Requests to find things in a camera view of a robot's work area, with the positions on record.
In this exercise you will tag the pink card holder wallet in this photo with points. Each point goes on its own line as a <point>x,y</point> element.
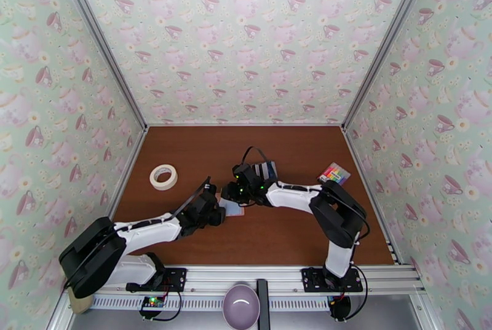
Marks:
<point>232,210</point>

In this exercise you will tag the clear acrylic card stand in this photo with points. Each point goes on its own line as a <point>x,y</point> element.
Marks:
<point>265,171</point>

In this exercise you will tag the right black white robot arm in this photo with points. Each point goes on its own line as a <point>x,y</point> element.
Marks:
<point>338,210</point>

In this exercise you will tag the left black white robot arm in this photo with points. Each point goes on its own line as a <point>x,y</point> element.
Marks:
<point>92,256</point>

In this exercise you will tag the beige masking tape roll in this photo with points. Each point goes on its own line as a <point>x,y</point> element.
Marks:
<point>163,177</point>

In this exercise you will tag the purple bowl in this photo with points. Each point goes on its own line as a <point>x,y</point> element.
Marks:
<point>241,306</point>

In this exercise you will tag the green circuit board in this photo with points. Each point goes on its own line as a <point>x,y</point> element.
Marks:
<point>153,303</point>

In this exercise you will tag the beige fabric pouch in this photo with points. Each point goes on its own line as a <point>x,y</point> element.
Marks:
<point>81,305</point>

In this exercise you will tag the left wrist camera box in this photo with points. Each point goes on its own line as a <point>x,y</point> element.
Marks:
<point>209,188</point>

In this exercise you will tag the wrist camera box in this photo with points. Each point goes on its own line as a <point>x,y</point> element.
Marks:
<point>209,188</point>
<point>243,172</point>

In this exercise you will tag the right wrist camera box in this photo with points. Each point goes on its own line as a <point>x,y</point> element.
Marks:
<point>243,172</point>

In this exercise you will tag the aluminium frame rail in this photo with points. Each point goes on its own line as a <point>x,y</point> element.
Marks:
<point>238,274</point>

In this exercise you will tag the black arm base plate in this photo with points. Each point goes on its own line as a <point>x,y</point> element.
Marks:
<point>313,279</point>
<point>175,278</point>

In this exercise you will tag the black upright post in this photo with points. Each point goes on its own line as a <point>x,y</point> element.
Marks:
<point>263,302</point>

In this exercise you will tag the aluminium corner post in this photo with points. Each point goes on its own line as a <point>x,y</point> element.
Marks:
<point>388,41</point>
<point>100,41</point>

